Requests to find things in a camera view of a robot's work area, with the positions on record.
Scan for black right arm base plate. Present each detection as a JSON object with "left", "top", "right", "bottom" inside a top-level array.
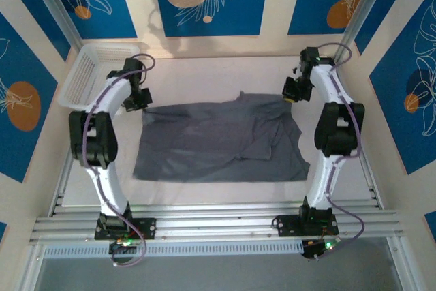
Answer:
[{"left": 271, "top": 214, "right": 341, "bottom": 238}]

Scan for aluminium frame cross rails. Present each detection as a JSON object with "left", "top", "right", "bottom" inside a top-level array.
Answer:
[{"left": 29, "top": 202, "right": 405, "bottom": 246}]

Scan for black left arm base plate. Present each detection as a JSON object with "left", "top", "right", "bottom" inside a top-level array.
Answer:
[{"left": 94, "top": 217, "right": 157, "bottom": 241}]

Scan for white perforated plastic basket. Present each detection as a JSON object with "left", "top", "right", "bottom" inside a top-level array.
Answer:
[{"left": 57, "top": 44, "right": 140, "bottom": 112}]

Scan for grey t-shirt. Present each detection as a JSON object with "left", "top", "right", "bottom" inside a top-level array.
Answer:
[{"left": 131, "top": 90, "right": 311, "bottom": 183}]

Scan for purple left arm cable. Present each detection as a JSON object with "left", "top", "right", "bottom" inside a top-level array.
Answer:
[{"left": 81, "top": 52, "right": 156, "bottom": 269}]

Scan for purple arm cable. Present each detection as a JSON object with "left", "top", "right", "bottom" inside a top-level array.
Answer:
[
  {"left": 81, "top": 52, "right": 156, "bottom": 269},
  {"left": 304, "top": 42, "right": 367, "bottom": 258}
]

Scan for aluminium table side rail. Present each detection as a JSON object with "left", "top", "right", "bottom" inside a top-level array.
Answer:
[
  {"left": 49, "top": 153, "right": 75, "bottom": 217},
  {"left": 359, "top": 153, "right": 385, "bottom": 211}
]

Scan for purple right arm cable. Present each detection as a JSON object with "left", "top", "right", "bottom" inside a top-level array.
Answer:
[{"left": 304, "top": 42, "right": 367, "bottom": 258}]

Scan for white slotted cable duct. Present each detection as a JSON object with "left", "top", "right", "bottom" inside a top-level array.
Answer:
[{"left": 43, "top": 240, "right": 305, "bottom": 260}]

